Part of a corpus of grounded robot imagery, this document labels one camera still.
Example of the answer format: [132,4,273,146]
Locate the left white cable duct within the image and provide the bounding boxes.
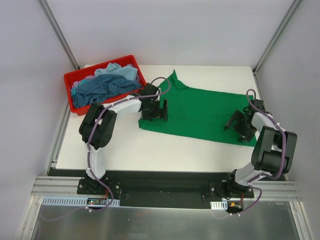
[42,196,120,208]

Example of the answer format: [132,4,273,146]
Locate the right white cable duct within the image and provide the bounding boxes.
[210,200,228,211]

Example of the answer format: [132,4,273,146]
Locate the dark blue t shirt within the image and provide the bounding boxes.
[71,74,142,109]

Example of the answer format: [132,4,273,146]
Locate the left aluminium frame post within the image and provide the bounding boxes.
[37,0,80,70]

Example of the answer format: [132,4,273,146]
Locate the aluminium frame post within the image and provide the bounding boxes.
[252,0,303,76]
[37,0,80,70]

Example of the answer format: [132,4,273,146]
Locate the white cable duct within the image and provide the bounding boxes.
[42,196,120,208]
[210,200,228,211]

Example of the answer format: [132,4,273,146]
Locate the right aluminium frame post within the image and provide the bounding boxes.
[252,0,303,76]

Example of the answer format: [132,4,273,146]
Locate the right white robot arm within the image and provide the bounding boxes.
[221,99,298,198]

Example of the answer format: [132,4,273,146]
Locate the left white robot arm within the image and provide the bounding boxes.
[79,83,168,195]

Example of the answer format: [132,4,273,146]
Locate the lavender t shirt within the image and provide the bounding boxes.
[72,76,95,88]

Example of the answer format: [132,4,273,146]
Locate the green t shirt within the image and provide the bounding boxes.
[138,72,257,147]

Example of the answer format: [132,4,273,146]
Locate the red plastic bin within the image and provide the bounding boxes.
[64,55,147,116]

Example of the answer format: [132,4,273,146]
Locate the light blue t shirt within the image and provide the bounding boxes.
[94,63,140,82]

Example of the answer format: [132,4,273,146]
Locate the aluminium front rail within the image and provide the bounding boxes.
[31,176,302,202]

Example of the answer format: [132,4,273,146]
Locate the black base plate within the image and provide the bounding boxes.
[47,167,286,208]

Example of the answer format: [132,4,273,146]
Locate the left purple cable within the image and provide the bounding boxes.
[39,76,173,222]

